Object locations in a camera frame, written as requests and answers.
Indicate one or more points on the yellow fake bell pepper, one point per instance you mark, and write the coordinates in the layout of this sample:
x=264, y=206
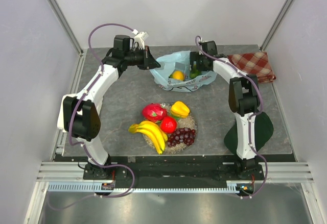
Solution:
x=179, y=109

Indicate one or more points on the orange yellow fake mango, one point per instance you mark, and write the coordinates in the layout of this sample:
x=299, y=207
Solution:
x=194, y=72

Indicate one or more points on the dark green baseball cap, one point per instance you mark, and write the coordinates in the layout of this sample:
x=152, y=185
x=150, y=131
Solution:
x=263, y=131

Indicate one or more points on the light blue plastic bag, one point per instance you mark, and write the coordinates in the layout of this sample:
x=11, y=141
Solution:
x=179, y=61

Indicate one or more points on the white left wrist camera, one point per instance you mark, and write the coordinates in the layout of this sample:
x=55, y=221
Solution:
x=139, y=38

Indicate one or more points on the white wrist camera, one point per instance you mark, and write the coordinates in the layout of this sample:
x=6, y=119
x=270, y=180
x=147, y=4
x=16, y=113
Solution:
x=139, y=38
x=201, y=41

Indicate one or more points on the red fake dragon fruit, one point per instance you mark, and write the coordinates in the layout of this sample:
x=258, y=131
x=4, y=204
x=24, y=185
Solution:
x=154, y=112

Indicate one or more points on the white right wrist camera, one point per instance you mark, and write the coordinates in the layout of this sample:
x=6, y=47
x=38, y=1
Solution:
x=201, y=41

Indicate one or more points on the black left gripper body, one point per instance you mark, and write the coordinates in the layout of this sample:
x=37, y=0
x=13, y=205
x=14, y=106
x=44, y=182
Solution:
x=146, y=65

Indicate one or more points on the light blue cable duct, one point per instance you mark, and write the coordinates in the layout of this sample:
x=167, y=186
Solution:
x=99, y=187

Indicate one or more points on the red fake tomato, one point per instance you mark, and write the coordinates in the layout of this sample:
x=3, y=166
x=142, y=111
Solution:
x=168, y=125

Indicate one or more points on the yellow fake banana bunch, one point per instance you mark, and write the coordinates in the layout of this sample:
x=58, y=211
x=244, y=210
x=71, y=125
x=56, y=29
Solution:
x=153, y=132

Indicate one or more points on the speckled round plate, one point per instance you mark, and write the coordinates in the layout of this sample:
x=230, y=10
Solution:
x=189, y=122

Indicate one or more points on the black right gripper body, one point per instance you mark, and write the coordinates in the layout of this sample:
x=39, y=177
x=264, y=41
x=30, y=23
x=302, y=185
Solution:
x=194, y=56

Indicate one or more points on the dark purple fake grapes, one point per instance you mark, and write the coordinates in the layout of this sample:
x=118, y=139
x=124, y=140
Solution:
x=181, y=136

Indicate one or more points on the yellow fake lemon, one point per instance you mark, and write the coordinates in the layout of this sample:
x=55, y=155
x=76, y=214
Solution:
x=178, y=75

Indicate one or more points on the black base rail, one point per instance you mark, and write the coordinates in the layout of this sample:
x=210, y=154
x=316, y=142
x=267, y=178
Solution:
x=171, y=171

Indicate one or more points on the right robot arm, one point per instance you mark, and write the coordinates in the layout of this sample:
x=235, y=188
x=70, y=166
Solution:
x=244, y=100

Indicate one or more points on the red checkered cloth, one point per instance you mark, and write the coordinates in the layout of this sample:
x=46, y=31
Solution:
x=254, y=63

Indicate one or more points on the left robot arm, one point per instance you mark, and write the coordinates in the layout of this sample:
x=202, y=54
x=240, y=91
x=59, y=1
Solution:
x=79, y=115

